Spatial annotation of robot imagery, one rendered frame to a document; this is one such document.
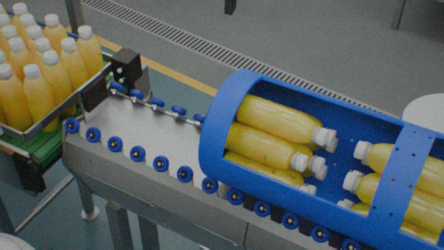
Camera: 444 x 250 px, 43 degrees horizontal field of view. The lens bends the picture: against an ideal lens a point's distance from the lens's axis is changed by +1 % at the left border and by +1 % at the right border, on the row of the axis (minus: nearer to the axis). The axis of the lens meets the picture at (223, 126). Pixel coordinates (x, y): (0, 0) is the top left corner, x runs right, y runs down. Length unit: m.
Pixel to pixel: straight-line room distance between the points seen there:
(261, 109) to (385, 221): 0.36
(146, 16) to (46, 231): 1.81
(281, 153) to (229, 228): 0.30
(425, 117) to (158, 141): 0.73
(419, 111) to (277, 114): 0.47
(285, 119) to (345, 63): 2.27
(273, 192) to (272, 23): 2.66
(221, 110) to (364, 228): 0.40
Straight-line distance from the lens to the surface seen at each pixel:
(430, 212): 1.21
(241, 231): 1.44
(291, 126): 1.25
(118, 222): 1.87
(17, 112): 1.69
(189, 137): 1.59
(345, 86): 3.32
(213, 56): 3.48
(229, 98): 1.25
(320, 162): 1.32
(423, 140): 1.21
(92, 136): 1.58
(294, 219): 1.34
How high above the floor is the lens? 2.02
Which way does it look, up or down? 43 degrees down
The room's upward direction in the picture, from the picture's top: straight up
